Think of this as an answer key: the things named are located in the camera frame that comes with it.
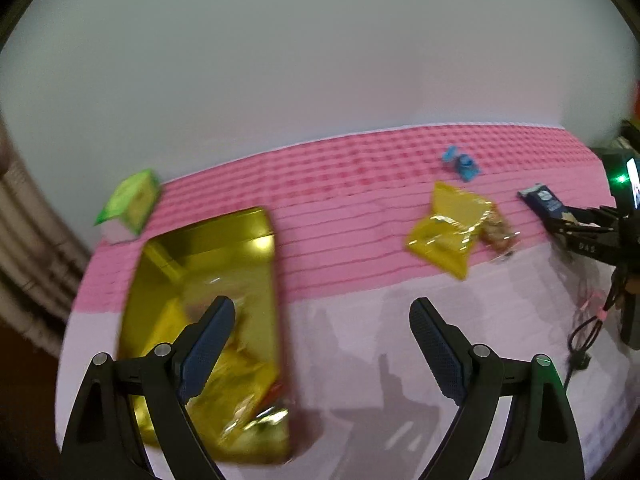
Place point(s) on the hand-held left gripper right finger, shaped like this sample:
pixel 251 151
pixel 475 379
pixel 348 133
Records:
pixel 440 355

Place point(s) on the red snack packet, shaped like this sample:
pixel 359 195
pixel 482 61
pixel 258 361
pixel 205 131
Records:
pixel 274 391

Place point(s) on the green snack packet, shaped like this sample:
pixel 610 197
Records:
pixel 132 197

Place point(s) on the clear orange biscuit packet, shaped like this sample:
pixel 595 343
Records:
pixel 497 232

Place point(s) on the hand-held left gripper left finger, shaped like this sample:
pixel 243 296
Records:
pixel 205 355

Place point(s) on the beige curtain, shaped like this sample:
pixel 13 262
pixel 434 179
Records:
pixel 30 240

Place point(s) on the blue wrapped candy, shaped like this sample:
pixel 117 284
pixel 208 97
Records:
pixel 462 162

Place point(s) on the navy cracker packet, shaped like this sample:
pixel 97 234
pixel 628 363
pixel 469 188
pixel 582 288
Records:
pixel 542 202

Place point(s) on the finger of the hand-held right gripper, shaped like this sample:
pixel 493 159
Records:
pixel 595 215
pixel 580 242

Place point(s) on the crinkled yellow foil packet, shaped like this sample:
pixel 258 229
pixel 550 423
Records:
pixel 250 385

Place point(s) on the yellow foil snack packet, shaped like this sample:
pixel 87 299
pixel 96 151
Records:
pixel 445 235

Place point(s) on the pink checked tablecloth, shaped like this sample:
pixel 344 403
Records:
pixel 375 240

